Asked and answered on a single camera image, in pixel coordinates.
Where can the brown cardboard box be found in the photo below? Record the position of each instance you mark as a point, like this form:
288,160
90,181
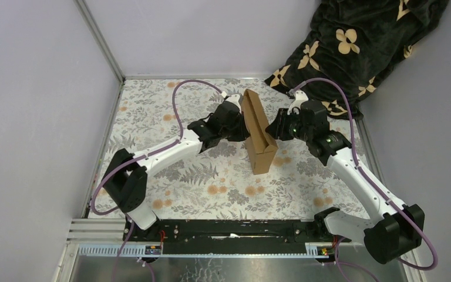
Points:
261,147

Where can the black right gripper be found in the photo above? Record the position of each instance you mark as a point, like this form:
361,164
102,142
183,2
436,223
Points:
278,127

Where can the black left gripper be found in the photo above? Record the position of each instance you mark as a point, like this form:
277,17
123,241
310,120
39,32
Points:
242,134

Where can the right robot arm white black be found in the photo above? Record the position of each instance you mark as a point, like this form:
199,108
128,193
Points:
392,228

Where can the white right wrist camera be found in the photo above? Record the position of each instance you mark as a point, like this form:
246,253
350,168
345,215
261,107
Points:
300,98

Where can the black floral blanket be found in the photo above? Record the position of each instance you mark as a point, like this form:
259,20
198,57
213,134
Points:
351,48

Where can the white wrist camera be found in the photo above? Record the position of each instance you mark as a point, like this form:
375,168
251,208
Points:
300,98
235,99

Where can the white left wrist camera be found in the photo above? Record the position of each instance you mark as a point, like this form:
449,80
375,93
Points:
235,99

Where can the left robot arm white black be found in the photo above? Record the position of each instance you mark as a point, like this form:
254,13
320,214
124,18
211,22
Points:
126,178

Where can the aluminium frame rails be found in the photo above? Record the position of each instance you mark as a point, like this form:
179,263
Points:
104,237

